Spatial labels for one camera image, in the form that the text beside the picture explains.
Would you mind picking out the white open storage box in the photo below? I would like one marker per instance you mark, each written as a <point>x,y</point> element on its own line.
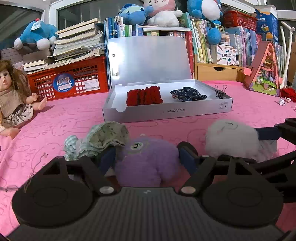
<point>141,62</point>

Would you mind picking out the red knitted item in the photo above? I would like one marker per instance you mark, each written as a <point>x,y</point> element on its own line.
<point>147,96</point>

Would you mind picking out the blue plush toy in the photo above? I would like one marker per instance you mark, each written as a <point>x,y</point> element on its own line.
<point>133,14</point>
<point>39,33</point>

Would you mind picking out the blue plush toy middle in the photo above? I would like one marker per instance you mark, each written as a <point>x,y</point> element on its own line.
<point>133,14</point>

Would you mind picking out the stack of books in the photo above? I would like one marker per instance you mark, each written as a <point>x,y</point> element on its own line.
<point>78,42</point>

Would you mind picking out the blue plush toy left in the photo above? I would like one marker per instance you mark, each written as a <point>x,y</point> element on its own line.
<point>39,33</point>

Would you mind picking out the row of books right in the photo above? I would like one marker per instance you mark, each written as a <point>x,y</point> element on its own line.
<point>245,41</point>

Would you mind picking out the white fluffy plush toy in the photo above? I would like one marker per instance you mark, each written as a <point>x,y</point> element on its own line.
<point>231,138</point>

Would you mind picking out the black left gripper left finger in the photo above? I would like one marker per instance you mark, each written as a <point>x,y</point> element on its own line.
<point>64,191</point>

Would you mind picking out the red plastic crate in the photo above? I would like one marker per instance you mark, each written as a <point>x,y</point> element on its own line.
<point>76,79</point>

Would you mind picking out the blue white plush right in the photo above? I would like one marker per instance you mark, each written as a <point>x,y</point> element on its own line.
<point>209,10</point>

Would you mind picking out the red fabric item right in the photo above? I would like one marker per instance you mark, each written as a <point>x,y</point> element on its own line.
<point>288,93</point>

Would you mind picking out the blue carton box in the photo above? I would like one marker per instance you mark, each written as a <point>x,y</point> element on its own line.
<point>267,21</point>

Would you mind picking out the white patterned small box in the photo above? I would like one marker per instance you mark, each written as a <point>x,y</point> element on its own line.
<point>223,55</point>

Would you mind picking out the green checked cloth garment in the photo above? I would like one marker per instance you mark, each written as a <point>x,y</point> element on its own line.
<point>99,138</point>

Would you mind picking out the pink white rabbit plush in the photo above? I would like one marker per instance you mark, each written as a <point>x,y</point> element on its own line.
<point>164,13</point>

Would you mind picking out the pink triangular toy house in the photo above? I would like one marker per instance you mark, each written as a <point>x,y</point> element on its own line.
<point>262,75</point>

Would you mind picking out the red basket on books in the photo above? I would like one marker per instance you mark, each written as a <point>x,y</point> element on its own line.
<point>235,18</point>

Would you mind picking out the small white paper scrap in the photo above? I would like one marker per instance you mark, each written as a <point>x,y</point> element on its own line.
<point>281,102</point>

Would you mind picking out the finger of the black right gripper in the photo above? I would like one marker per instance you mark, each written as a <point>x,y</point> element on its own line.
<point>269,133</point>

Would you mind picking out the white pipe stand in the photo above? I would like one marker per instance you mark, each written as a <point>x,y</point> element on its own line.
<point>287,50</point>

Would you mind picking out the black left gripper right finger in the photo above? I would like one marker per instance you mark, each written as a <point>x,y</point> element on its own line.
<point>231,192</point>

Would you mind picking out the row of upright books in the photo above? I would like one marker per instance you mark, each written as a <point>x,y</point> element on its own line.
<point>114,28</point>

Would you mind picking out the dark blue patterned cloth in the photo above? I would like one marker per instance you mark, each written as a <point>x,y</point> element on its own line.
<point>187,94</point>

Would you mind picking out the wooden drawer box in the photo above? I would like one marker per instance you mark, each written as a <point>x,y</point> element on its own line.
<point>211,72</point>

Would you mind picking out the brown haired doll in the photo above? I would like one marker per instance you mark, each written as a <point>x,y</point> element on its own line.
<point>18,104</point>

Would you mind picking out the black binder clips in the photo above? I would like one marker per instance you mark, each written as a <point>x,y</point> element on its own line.
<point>220,93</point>

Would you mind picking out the purple fluffy plush toy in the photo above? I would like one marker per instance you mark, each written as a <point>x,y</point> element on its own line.
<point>146,162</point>

